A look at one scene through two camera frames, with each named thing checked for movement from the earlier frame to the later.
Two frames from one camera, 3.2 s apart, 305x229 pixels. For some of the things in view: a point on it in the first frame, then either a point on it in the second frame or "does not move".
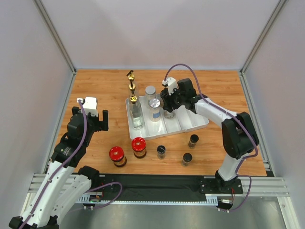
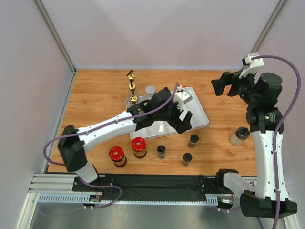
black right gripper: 169,101 → 230,85
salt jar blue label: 150,92 does not move
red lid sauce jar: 138,146 does not move
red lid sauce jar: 116,155 does not move
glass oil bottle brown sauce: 131,76 does not move
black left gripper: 102,125 → 180,126
